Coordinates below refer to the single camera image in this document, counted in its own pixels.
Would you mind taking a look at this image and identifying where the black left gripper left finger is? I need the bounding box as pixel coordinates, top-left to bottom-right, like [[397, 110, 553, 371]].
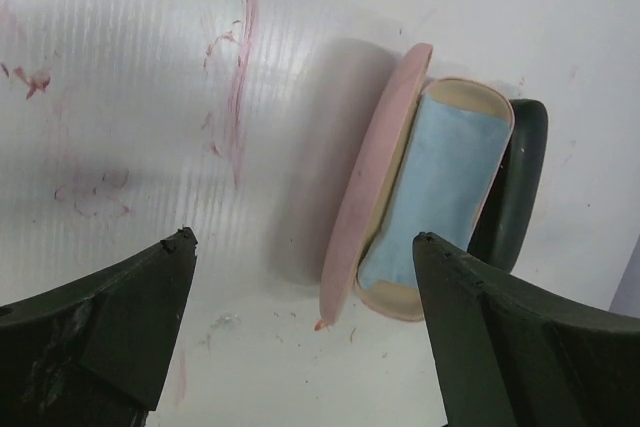
[[1, 227, 197, 426]]

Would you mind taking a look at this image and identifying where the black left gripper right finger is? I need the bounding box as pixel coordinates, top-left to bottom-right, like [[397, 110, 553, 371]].
[[413, 233, 639, 426]]

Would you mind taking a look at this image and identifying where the black glasses case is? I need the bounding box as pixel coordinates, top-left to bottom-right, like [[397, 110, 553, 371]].
[[468, 99, 549, 272]]

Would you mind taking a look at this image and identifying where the pink glasses case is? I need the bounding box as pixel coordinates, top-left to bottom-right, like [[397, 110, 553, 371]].
[[316, 43, 511, 329]]

